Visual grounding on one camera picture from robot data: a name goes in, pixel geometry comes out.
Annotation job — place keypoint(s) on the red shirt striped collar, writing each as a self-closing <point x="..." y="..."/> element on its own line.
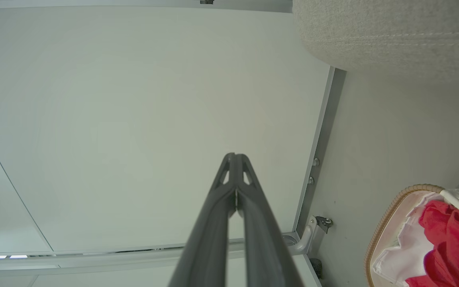
<point x="456" y="247"/>

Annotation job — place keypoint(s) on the black foot end block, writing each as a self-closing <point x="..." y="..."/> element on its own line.
<point x="324" y="223"/>

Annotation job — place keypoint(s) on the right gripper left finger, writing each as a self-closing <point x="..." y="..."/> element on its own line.
<point x="209" y="247"/>

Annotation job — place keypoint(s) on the grey aluminium partition frame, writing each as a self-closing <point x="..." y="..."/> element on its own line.
<point x="325" y="131"/>

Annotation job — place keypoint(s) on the black rubber frame foot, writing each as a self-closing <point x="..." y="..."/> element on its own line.
<point x="316" y="268"/>

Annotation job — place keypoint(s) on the grey metal support foot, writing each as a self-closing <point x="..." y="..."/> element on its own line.
<point x="307" y="239"/>

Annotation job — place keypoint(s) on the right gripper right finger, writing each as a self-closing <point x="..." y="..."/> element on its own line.
<point x="265" y="255"/>

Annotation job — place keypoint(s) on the beige fabric sofa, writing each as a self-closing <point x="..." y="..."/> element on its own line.
<point x="393" y="32"/>

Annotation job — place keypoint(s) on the wicker rim laundry basket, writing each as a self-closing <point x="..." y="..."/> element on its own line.
<point x="416" y="187"/>

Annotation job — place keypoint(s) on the white basket liner cloth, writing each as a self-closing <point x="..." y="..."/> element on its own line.
<point x="408" y="247"/>

